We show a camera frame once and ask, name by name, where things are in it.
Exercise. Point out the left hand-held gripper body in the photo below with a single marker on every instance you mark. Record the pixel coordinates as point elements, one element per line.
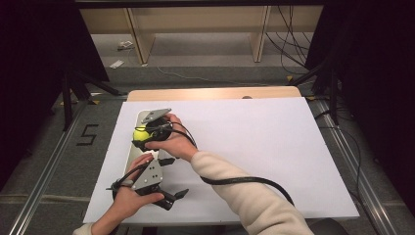
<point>147,176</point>

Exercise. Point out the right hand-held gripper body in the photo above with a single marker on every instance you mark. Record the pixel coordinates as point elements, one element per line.
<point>158,129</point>

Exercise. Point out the white plastic bin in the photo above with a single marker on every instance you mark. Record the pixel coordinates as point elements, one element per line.
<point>132,156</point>

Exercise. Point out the person's right hand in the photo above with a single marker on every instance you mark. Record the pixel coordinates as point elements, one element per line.
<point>177,143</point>

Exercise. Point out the person's left hand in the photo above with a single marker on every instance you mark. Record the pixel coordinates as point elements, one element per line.
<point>129,204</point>

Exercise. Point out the black tape floor mark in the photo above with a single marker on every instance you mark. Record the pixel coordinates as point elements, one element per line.
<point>85,144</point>

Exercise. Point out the white paper scrap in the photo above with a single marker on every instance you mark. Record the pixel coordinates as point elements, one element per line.
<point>116,64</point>

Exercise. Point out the black metal stand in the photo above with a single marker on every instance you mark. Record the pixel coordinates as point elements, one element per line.
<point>67,104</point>
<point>332,98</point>

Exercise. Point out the small white floor device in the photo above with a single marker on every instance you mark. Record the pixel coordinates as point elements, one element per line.
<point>125,44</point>

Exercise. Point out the dark round table cap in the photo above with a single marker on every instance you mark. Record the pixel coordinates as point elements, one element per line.
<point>247,97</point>

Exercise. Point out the white table mat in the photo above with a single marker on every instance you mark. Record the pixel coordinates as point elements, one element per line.
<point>261,137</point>

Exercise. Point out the light wooden desk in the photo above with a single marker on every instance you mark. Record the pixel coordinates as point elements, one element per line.
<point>195,19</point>

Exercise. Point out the black curtain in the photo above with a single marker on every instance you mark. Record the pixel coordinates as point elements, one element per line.
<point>32,65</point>
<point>385,81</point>

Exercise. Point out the dark chair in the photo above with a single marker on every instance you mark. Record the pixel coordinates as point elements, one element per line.
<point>328,226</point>

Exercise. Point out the aluminium floor rail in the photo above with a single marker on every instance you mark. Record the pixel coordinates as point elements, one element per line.
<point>359,176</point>
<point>42,178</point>

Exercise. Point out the black frame bar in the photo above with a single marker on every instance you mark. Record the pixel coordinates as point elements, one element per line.
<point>195,2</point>

